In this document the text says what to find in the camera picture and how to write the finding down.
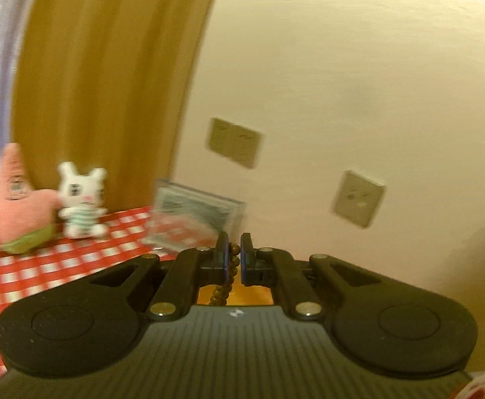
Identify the double wall light switch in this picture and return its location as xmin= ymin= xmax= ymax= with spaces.
xmin=206 ymin=117 xmax=263 ymax=169

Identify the golden brown curtain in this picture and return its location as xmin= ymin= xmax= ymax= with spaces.
xmin=12 ymin=0 xmax=213 ymax=211

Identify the red white checkered tablecloth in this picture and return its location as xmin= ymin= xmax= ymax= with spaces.
xmin=0 ymin=204 xmax=219 ymax=396

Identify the pink starfish plush toy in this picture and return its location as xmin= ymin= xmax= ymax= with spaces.
xmin=0 ymin=142 xmax=61 ymax=255

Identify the reddish brown bead necklace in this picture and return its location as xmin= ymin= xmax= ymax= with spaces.
xmin=207 ymin=242 xmax=242 ymax=307

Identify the golden plastic tray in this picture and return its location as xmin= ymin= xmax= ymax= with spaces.
xmin=197 ymin=277 xmax=273 ymax=306

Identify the white bunny plush toy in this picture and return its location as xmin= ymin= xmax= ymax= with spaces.
xmin=58 ymin=161 xmax=108 ymax=240

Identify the wall socket plate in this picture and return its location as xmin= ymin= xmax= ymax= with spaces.
xmin=332 ymin=170 xmax=387 ymax=229

